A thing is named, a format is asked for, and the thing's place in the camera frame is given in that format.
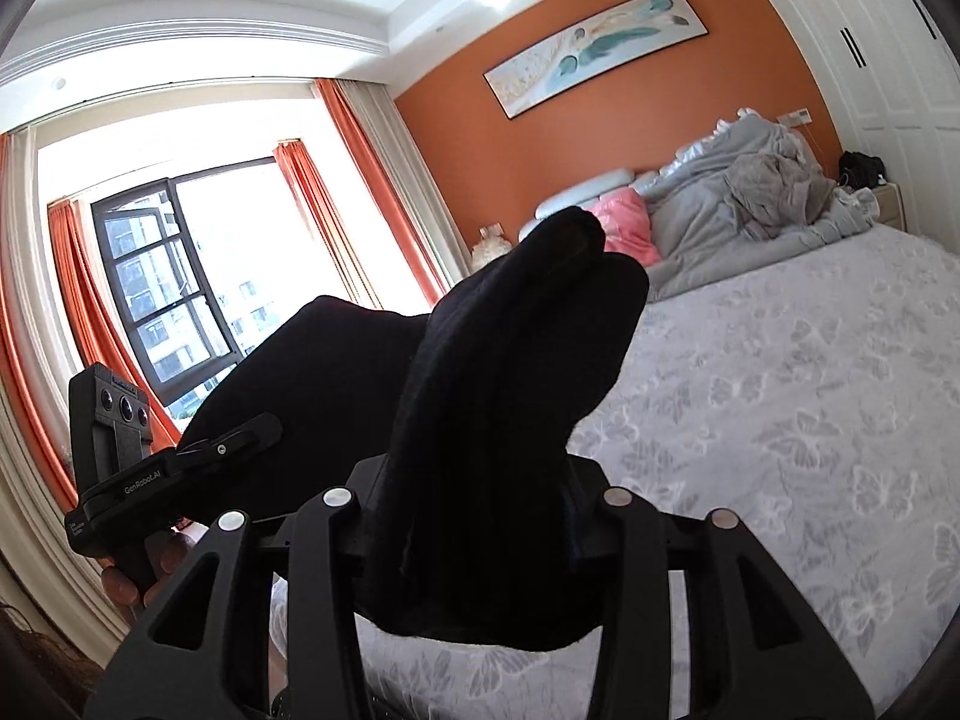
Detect black bag on nightstand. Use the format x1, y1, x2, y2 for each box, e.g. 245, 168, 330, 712
838, 151, 887, 190

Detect white shell table lamp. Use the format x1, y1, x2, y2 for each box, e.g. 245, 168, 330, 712
470, 223, 512, 273

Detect framed feather wall painting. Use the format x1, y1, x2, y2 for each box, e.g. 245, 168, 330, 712
485, 0, 708, 119

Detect orange curtain right of window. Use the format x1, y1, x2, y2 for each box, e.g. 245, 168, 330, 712
274, 78, 448, 307

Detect orange curtain of window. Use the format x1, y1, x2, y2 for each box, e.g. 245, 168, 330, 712
2, 125, 146, 511
274, 78, 448, 307

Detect pink blanket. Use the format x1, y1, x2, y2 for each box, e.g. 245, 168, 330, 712
589, 187, 661, 266

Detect white bedside table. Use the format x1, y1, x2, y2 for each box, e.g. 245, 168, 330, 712
872, 182, 908, 232

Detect black pants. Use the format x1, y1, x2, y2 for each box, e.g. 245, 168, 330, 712
182, 206, 649, 652

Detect black framed window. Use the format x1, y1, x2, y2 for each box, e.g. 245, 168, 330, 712
91, 158, 320, 424

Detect left hand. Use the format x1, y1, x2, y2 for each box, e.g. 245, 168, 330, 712
101, 522, 208, 628

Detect white upholstered headboard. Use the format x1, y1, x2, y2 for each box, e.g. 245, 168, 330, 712
517, 167, 661, 241

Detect grey crumpled duvet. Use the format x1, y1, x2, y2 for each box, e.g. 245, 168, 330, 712
631, 109, 878, 302

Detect grey butterfly bedspread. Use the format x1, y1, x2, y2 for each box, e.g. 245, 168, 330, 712
356, 226, 958, 718

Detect orange curtain left of window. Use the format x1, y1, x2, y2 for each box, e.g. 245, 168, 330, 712
2, 125, 146, 511

